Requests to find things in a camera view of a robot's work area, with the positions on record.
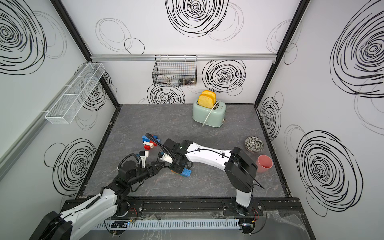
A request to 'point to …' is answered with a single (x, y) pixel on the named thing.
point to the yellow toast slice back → (211, 93)
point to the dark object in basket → (187, 81)
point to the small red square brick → (147, 147)
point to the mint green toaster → (217, 117)
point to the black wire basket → (175, 70)
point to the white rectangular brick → (147, 143)
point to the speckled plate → (254, 144)
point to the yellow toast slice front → (206, 100)
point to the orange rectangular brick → (172, 170)
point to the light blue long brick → (145, 139)
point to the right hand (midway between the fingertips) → (177, 167)
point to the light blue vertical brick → (186, 172)
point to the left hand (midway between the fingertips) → (162, 166)
